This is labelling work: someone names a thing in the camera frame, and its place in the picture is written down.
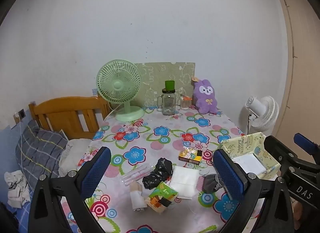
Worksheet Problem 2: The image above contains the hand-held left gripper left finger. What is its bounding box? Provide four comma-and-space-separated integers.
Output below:
28, 146, 112, 233

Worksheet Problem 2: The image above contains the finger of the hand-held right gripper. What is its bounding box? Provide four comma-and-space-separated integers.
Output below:
294, 133, 320, 156
264, 135, 302, 171

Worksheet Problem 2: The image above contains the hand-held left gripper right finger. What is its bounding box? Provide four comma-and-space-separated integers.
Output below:
212, 148, 294, 233

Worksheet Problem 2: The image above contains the grey cloth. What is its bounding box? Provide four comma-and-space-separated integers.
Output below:
203, 173, 225, 194

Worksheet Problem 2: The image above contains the yellow fabric storage box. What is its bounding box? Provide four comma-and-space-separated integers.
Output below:
220, 131, 282, 181

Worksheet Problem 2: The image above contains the white napkin pack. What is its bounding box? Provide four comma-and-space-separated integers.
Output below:
169, 165, 200, 200

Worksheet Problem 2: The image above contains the pink tissue pack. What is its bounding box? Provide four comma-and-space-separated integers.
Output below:
129, 181, 148, 212

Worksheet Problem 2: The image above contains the black plastic bag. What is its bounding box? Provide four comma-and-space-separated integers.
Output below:
142, 158, 173, 190

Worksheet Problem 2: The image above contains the green tissue pack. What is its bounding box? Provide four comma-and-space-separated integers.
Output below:
145, 181, 179, 215

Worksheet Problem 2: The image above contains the white paper sheet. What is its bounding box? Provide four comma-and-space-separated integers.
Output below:
232, 153, 267, 174

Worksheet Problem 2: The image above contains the white pillow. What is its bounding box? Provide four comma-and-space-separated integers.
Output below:
59, 138, 92, 177

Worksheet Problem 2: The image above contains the white standing fan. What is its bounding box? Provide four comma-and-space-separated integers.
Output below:
240, 95, 280, 136

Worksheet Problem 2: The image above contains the clear plastic tube pack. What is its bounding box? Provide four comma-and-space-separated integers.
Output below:
120, 164, 154, 187

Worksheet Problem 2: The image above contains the yellow cartoon box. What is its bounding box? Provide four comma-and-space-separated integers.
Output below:
178, 148, 203, 165

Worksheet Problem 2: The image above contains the grey plaid pillow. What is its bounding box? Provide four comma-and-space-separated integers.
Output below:
15, 119, 68, 190

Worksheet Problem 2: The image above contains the floral tablecloth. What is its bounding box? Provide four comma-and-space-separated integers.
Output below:
60, 106, 280, 233

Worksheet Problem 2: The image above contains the beige door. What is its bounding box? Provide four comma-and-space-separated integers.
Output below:
275, 0, 320, 148

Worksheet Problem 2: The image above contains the wooden bed headboard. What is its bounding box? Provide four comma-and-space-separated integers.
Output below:
28, 96, 112, 140

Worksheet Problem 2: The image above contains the crumpled white cloth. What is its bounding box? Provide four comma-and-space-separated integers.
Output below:
4, 170, 31, 209

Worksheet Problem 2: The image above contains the purple plush bunny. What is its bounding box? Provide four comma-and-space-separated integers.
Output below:
191, 77, 218, 114

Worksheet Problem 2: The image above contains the cotton swab jar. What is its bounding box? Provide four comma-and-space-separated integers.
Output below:
180, 94, 192, 110

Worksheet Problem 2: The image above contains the green desk fan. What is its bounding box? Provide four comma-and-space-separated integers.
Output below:
96, 59, 145, 122

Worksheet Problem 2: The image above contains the blue bed sheet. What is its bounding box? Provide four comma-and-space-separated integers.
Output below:
0, 123, 73, 233

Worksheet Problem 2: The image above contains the glass mug jar green lid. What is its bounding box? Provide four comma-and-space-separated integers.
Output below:
157, 80, 181, 116

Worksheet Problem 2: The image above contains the white charging cable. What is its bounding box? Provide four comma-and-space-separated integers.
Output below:
14, 113, 28, 176

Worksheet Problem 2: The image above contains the green patterned wall panel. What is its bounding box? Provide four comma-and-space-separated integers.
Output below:
134, 61, 196, 109

